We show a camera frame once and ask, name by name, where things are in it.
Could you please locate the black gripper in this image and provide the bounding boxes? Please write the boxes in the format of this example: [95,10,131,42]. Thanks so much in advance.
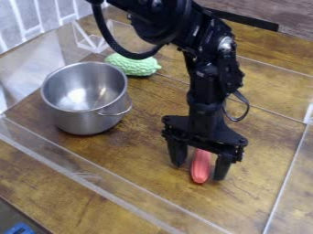
[162,115,249,181]

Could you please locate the pink handled metal spoon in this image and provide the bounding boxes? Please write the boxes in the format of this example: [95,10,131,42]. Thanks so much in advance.
[192,148,212,184]

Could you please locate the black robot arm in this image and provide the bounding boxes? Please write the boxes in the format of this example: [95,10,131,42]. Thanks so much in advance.
[86,0,249,181]

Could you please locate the black cable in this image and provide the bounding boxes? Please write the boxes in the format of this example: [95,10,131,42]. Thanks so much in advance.
[90,0,164,60]

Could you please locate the stainless steel pot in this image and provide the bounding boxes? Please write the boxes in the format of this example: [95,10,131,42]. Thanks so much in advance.
[40,61,133,135]

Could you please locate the clear acrylic barrier panel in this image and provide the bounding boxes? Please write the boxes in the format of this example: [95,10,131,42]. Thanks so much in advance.
[0,17,313,234]

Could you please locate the clear acrylic triangular bracket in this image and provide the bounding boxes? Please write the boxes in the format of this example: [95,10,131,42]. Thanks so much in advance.
[73,21,109,54]

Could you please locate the black wall strip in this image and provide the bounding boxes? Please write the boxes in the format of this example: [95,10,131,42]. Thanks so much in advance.
[208,8,279,32]

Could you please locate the green bitter gourd toy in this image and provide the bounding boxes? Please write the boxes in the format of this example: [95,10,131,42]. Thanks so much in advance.
[105,53,162,76]

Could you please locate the blue object at corner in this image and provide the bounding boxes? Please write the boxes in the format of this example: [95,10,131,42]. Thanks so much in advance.
[4,223,36,234]

